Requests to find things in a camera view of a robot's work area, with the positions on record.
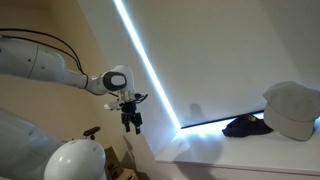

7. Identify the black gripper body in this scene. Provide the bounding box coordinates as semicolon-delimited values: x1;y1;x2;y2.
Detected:
120;101;143;126

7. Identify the black cap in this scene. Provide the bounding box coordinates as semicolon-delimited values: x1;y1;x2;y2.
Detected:
222;114;274;138

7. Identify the grey baseball cap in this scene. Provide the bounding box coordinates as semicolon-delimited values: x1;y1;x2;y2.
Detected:
262;80;320;142

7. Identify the small cardboard box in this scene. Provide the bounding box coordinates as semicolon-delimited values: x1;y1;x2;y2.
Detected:
103;145;140;180

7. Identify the white LED light strip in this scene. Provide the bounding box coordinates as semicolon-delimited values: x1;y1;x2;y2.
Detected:
112;0;183;130

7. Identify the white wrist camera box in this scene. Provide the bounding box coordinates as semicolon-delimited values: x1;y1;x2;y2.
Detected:
103;100;124;111

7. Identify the thin black camera cable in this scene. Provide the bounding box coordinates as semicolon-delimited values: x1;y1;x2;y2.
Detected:
134;92;150;104

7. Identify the black camera on stand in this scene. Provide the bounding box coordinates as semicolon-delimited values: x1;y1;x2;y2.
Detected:
82;126;102;141

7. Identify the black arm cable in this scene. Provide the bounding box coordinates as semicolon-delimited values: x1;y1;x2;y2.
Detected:
0;28;88;76

